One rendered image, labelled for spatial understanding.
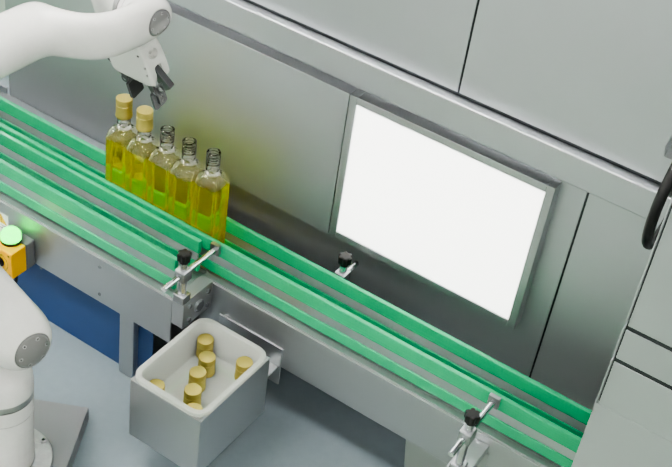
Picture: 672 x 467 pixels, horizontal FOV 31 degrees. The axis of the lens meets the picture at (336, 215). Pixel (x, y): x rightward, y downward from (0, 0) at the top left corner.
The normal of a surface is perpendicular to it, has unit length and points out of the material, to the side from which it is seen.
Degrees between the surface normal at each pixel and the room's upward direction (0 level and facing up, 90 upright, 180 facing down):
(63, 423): 3
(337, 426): 0
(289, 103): 90
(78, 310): 90
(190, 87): 90
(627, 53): 90
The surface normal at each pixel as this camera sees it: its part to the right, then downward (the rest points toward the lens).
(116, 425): 0.12, -0.78
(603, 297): -0.54, 0.46
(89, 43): 0.06, 0.71
